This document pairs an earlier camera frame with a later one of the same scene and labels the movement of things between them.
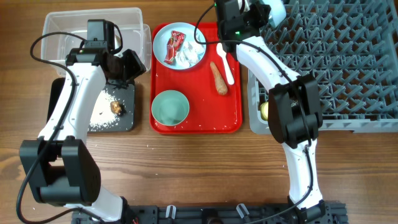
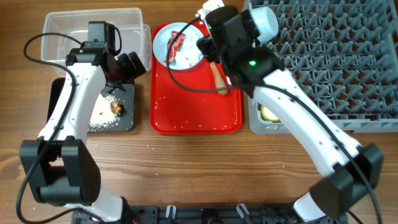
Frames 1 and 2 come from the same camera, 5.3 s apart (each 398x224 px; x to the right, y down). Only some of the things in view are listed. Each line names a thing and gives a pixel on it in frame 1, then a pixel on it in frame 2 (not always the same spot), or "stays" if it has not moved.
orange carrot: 222,85 stays
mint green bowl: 170,107 → 267,23
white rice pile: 102,117 stays
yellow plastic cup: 264,111 stays
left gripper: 137,67 stays
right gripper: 260,18 → 249,28
